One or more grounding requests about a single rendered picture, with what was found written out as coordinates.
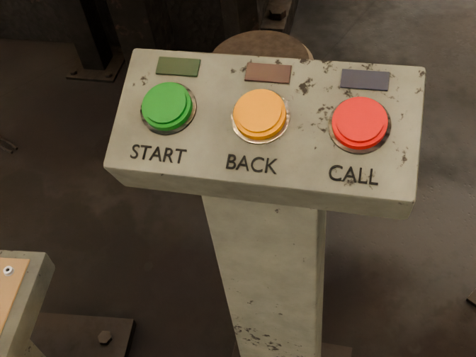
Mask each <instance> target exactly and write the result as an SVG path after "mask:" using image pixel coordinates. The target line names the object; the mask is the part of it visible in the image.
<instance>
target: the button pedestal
mask: <svg viewBox="0 0 476 357"><path fill-rule="evenodd" d="M159 57H179V58H190V59H200V60H201V61H200V67H199V71H198V77H193V76H174V75H164V74H155V72H156V69H157V63H158V60H159ZM248 62H253V63H264V64H284V65H292V70H291V75H290V83H289V84H279V83H269V82H260V81H245V80H244V78H245V73H246V69H247V63H248ZM342 69H358V70H369V71H379V72H390V79H389V86H388V91H374V90H365V89H346V88H340V82H341V72H342ZM164 82H174V83H177V84H180V85H182V86H183V87H184V88H185V89H186V90H187V92H188V93H189V95H190V97H191V99H192V103H193V107H192V111H191V115H190V117H189V118H188V120H187V121H186V122H185V123H184V124H183V125H182V126H180V127H178V128H176V129H174V130H169V131H161V130H157V129H155V128H153V127H152V126H151V125H149V123H148V122H147V121H146V120H145V118H144V116H143V114H142V101H143V98H144V97H145V95H146V94H147V92H148V91H149V90H150V89H151V88H152V87H154V86H156V85H157V84H161V83H164ZM425 86H426V70H425V68H424V67H415V66H404V65H392V64H371V63H360V62H338V61H327V60H315V59H294V58H283V57H262V56H250V55H229V54H217V53H206V52H184V51H173V50H152V49H140V48H136V49H134V50H133V51H132V56H131V59H130V64H129V67H128V70H127V75H126V78H125V83H124V86H123V91H122V94H121V97H120V102H119V105H118V110H117V113H116V116H115V121H114V124H113V129H112V132H111V135H110V140H109V143H108V148H107V151H106V156H105V159H104V163H103V167H104V169H106V170H107V171H108V172H109V173H110V174H112V175H113V176H114V177H115V178H116V179H117V180H118V181H119V182H121V183H122V184H123V185H124V186H129V187H135V188H146V189H152V190H158V191H170V192H176V193H187V194H193V195H200V196H202V200H203V205H204V208H205V214H206V217H207V220H208V225H209V228H210V234H211V237H212V242H213V246H214V249H215V254H216V257H217V263H218V266H219V270H220V275H221V278H222V283H223V286H224V289H225V295H226V298H227V304H228V307H229V312H230V315H231V318H232V324H233V327H234V332H235V336H236V341H235V345H234V350H233V354H232V357H351V352H352V348H351V347H347V346H339V345H335V344H327V343H322V310H323V291H324V253H325V233H326V213H327V210H328V211H334V212H340V213H352V214H358V215H369V216H376V217H387V218H393V219H399V220H406V219H408V217H409V215H410V213H411V211H412V208H413V206H414V204H415V201H416V199H417V183H418V173H419V157H420V147H421V131H422V121H423V112H424V95H425ZM256 89H266V90H269V91H272V92H274V93H276V94H278V95H279V96H280V97H281V99H282V100H283V102H284V105H285V110H286V119H285V123H284V126H283V127H282V129H281V130H280V131H279V132H278V133H277V134H276V135H274V136H273V137H270V138H268V139H265V140H253V139H250V138H248V137H245V136H244V135H243V134H242V133H241V132H240V131H239V130H238V129H237V126H236V124H235V122H234V116H233V112H234V107H235V105H236V103H237V101H238V100H239V99H240V98H241V97H242V96H243V95H244V94H246V93H248V92H250V91H253V90H256ZM353 97H367V98H371V99H373V100H375V101H377V102H378V103H379V104H380V105H381V106H382V107H383V108H384V109H385V112H386V113H387V119H388V123H387V131H386V133H385V136H384V138H382V140H381V141H380V142H379V143H377V144H376V145H375V146H373V147H371V148H368V149H351V148H348V147H346V146H344V145H342V143H340V142H339V141H338V140H337V139H336V137H335V135H334V133H333V130H332V117H333V114H334V111H335V110H336V108H337V107H338V106H339V105H340V104H341V103H342V102H344V101H345V100H347V99H350V98H353Z"/></svg>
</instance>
